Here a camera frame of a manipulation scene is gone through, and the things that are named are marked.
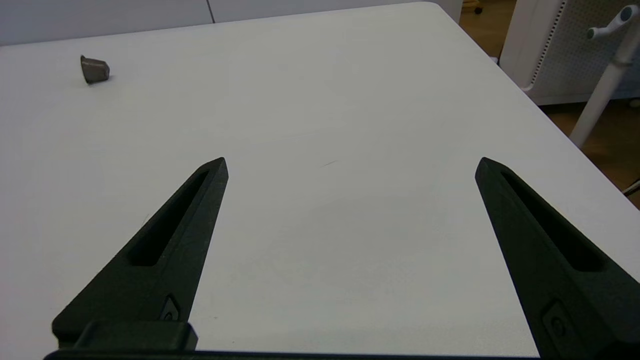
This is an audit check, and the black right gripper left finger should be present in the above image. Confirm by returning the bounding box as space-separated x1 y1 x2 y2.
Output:
51 157 230 351

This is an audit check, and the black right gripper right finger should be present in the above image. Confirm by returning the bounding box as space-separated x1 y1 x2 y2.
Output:
474 157 640 359

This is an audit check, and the grey coffee capsule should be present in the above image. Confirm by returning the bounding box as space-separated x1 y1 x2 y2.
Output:
80 55 111 85

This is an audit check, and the white side table leg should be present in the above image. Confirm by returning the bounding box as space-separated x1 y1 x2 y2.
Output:
569 10 640 148

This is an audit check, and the white perforated panel cabinet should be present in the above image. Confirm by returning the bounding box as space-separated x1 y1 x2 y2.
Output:
499 0 640 106

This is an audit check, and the white crank handle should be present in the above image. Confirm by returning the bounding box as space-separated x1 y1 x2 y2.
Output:
586 4 640 41

